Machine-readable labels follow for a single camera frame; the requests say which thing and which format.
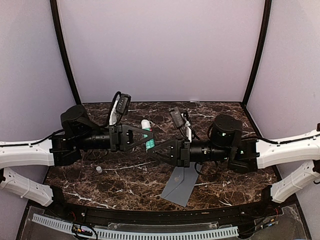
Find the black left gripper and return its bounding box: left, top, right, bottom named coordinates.
left=75, top=123, right=155, bottom=153

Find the white slotted cable duct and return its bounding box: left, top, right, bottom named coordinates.
left=32, top=214, right=239, bottom=240

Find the black right frame post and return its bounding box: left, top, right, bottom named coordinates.
left=241, top=0, right=272, bottom=109

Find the white glue stick cap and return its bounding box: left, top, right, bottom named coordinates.
left=96, top=166, right=103, bottom=174

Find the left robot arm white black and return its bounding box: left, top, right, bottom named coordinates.
left=0, top=105, right=154, bottom=218

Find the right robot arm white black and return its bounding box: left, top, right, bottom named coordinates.
left=147, top=114, right=320, bottom=217

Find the green white glue stick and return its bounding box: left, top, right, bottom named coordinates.
left=140, top=119, right=156, bottom=153

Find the grey paper envelope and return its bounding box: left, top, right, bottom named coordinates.
left=160, top=163, right=199, bottom=207

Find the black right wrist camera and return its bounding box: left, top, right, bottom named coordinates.
left=169, top=107, right=185, bottom=129

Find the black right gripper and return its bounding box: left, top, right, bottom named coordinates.
left=147, top=136, right=231, bottom=168

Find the black frame post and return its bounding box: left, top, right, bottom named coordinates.
left=49, top=0, right=82, bottom=105
left=241, top=0, right=272, bottom=109

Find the black left frame post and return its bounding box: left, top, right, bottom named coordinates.
left=49, top=0, right=82, bottom=105

